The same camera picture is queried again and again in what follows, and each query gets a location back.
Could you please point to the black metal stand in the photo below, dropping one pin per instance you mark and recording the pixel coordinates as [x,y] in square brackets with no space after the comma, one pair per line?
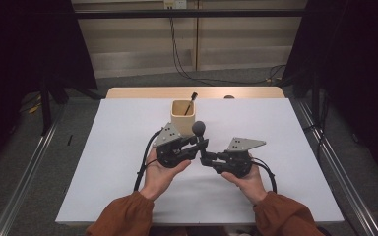
[46,111]

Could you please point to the metal floor rail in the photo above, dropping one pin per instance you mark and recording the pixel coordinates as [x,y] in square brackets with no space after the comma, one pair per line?
[341,177]
[26,183]

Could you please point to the small black floor scrap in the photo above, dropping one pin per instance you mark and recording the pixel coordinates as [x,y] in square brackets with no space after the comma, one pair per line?
[69,139]

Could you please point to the white table sheet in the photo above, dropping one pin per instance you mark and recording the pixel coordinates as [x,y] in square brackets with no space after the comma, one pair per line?
[210,203]

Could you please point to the black horizontal bar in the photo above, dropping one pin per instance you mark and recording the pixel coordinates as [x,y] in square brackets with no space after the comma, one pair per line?
[210,13]

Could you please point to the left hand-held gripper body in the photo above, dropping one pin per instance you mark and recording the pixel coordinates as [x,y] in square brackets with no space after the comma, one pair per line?
[170,154]

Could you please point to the black curtain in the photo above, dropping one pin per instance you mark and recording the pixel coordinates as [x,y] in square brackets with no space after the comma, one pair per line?
[357,65]
[23,49]

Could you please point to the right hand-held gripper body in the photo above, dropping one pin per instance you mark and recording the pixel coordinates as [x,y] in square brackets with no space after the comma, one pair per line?
[236,162]

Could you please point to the white wall socket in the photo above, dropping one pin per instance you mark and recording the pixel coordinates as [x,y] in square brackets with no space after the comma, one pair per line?
[175,4]

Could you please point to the large black makeup brush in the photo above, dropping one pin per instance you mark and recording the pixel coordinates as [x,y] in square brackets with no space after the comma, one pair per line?
[199,128]

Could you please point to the wooden table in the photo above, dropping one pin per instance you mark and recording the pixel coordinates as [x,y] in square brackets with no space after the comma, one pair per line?
[144,92]

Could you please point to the person's right hand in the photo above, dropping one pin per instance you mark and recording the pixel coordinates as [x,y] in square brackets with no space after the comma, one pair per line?
[251,187]

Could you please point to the person's left hand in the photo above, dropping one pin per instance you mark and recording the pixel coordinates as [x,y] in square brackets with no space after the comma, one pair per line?
[159,180]

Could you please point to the cream square cup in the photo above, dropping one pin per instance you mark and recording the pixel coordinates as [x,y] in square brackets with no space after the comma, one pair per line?
[181,114]

